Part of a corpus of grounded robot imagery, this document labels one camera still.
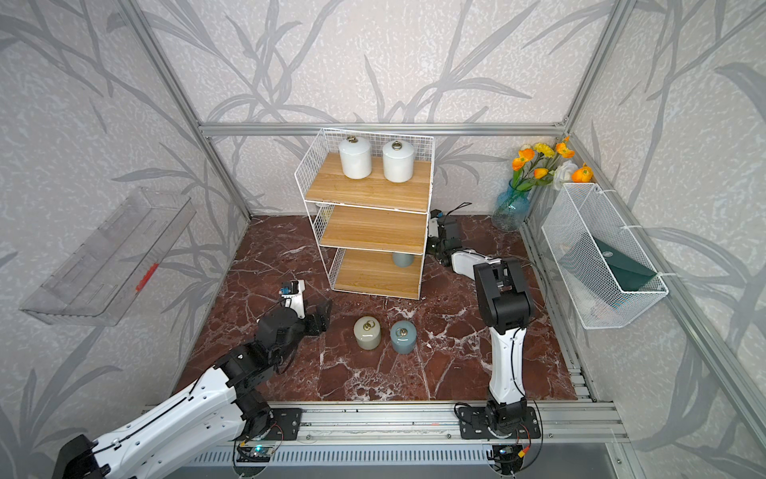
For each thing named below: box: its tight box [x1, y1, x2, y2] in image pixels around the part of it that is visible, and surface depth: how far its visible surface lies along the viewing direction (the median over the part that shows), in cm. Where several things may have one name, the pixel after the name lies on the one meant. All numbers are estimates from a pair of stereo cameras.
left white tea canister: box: [339, 135, 373, 180], surface depth 71 cm
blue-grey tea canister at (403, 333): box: [389, 319, 417, 355], surface depth 83 cm
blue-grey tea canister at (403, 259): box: [391, 252, 415, 269], surface depth 106 cm
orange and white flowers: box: [511, 135, 594, 192], surface depth 94 cm
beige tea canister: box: [353, 315, 382, 351], surface depth 84 cm
